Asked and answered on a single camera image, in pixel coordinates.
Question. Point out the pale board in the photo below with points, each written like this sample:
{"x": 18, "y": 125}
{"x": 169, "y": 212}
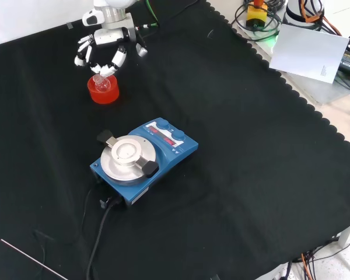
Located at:
{"x": 309, "y": 52}

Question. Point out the clear round-bottom glass flask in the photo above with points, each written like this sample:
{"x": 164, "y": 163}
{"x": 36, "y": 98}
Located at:
{"x": 102, "y": 86}

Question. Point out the yellow stop button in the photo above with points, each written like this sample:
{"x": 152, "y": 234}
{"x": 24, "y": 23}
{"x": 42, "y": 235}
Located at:
{"x": 256, "y": 16}

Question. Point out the blue-base heater with steel plate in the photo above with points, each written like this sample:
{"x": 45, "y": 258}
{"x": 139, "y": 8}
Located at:
{"x": 175, "y": 154}

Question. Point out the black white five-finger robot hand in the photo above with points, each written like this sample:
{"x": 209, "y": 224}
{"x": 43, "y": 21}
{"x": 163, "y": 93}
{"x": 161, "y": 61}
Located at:
{"x": 111, "y": 36}

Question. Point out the black bench cloth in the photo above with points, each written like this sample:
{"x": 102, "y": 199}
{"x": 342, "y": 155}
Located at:
{"x": 236, "y": 175}

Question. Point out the grey tape strip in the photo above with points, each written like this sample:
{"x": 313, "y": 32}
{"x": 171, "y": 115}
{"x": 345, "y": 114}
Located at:
{"x": 70, "y": 26}

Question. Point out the clear cloth clip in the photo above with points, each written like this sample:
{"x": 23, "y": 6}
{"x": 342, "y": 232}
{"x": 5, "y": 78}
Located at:
{"x": 215, "y": 277}

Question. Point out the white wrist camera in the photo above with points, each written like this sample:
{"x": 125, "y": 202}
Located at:
{"x": 91, "y": 18}

